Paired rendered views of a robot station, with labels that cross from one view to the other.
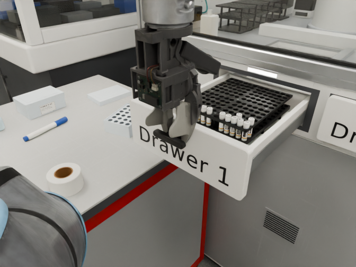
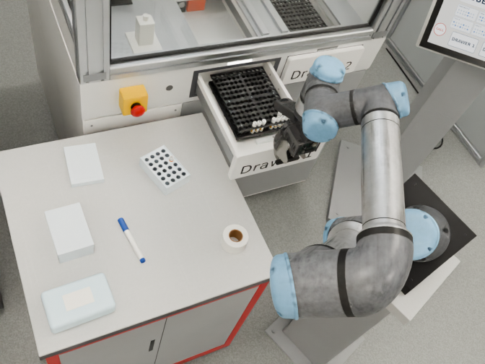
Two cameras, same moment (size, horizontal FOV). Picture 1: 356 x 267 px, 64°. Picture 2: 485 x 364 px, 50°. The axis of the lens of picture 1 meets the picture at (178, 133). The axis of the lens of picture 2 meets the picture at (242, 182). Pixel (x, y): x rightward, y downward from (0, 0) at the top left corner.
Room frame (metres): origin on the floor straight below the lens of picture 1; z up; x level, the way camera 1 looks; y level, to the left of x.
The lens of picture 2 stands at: (0.41, 0.94, 2.00)
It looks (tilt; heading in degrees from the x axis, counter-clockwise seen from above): 54 degrees down; 278
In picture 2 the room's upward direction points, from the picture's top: 21 degrees clockwise
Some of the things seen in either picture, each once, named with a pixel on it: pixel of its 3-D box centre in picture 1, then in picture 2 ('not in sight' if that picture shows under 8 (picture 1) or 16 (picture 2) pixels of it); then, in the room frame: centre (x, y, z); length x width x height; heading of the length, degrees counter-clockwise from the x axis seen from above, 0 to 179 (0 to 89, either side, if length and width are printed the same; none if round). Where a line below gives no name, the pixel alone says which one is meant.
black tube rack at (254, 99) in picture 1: (236, 110); (249, 104); (0.61, -0.14, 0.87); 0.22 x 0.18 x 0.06; 138
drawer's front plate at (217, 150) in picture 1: (182, 144); (278, 155); (0.46, -0.01, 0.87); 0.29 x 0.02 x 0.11; 48
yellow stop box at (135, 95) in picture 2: not in sight; (133, 100); (0.90, 0.05, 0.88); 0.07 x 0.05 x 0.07; 48
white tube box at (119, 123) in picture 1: (128, 119); (164, 170); (0.73, 0.15, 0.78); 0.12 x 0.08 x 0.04; 156
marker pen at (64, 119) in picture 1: (46, 128); (131, 240); (0.70, 0.38, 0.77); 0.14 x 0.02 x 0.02; 147
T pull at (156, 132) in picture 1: (173, 135); (285, 156); (0.44, 0.01, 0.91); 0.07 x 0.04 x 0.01; 48
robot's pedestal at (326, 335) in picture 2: not in sight; (349, 302); (0.03, 0.03, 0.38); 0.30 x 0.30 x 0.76; 69
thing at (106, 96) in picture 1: (109, 94); (83, 164); (0.93, 0.24, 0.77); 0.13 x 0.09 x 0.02; 134
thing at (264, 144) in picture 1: (238, 111); (247, 102); (0.62, -0.15, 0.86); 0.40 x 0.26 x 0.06; 138
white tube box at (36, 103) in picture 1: (40, 101); (69, 232); (0.84, 0.45, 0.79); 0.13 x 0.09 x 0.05; 140
